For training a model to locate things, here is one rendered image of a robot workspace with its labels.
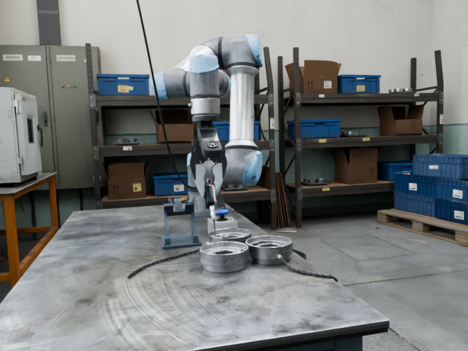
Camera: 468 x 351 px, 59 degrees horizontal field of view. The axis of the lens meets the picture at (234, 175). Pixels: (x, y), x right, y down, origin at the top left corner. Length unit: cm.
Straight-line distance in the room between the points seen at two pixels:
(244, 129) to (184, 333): 93
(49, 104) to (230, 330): 428
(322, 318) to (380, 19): 553
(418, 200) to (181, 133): 267
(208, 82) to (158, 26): 404
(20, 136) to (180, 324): 252
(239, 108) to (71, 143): 342
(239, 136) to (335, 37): 433
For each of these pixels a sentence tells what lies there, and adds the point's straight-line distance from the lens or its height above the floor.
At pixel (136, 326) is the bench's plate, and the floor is 80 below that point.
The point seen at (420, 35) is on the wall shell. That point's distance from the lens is 634.
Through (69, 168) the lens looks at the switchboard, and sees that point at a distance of 473.
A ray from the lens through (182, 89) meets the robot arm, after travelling 119.
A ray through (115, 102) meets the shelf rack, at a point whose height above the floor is 144.
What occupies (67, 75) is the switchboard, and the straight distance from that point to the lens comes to 476.
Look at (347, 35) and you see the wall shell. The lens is 576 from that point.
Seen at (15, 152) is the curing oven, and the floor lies 101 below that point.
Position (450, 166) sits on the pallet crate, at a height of 70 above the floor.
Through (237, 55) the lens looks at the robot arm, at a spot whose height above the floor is 135.
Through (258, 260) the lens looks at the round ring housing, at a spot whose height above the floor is 81.
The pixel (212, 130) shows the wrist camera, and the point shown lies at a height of 109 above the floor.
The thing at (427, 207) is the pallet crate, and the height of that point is 24.
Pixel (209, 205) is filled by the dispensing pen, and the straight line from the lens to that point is 107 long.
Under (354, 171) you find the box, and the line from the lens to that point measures 509.
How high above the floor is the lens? 108
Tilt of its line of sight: 6 degrees down
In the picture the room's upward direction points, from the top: 2 degrees counter-clockwise
